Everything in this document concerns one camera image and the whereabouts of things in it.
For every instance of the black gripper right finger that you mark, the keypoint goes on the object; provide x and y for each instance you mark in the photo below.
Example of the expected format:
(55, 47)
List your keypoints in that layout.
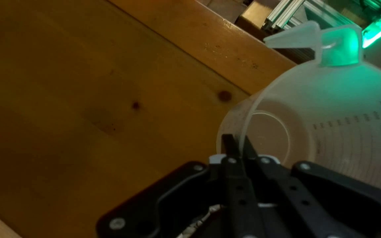
(314, 199)

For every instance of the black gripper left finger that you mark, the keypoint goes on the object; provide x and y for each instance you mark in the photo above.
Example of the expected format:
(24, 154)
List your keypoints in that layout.
(237, 199)

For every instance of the clear plastic measuring jug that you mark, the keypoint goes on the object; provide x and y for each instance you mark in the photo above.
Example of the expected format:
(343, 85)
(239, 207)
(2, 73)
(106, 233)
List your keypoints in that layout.
(344, 101)

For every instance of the green lit aluminium mount frame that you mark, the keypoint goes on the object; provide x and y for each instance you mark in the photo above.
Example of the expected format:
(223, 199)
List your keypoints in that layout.
(288, 11)

